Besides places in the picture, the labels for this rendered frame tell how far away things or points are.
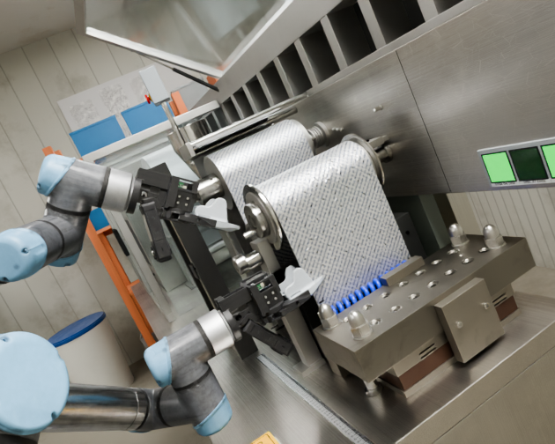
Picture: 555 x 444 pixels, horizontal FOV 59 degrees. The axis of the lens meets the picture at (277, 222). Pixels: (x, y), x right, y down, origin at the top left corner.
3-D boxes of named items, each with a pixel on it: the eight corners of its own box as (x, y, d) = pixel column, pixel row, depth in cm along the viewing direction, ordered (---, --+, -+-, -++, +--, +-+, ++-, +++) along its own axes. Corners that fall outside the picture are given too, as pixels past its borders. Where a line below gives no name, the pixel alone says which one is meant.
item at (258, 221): (255, 211, 94) (266, 243, 98) (263, 207, 95) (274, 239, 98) (239, 201, 100) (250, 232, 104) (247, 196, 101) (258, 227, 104)
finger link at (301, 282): (320, 257, 94) (279, 280, 91) (332, 284, 95) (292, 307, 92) (313, 255, 97) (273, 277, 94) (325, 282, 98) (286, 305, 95)
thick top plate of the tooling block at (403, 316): (324, 356, 94) (312, 329, 93) (473, 258, 106) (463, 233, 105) (368, 383, 79) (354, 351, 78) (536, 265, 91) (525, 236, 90)
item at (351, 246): (323, 318, 98) (285, 236, 95) (411, 262, 106) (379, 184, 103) (324, 318, 98) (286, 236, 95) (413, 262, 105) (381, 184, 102)
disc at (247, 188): (263, 247, 108) (235, 186, 105) (266, 247, 108) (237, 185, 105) (289, 253, 94) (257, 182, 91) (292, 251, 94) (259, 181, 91)
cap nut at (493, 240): (481, 249, 94) (473, 228, 93) (495, 240, 95) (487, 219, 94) (496, 251, 90) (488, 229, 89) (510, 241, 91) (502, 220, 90)
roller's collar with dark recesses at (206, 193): (200, 206, 123) (188, 183, 122) (220, 196, 125) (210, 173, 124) (205, 206, 118) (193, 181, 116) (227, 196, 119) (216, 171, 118)
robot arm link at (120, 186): (101, 208, 86) (100, 208, 93) (128, 214, 87) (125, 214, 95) (112, 166, 86) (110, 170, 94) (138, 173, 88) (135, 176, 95)
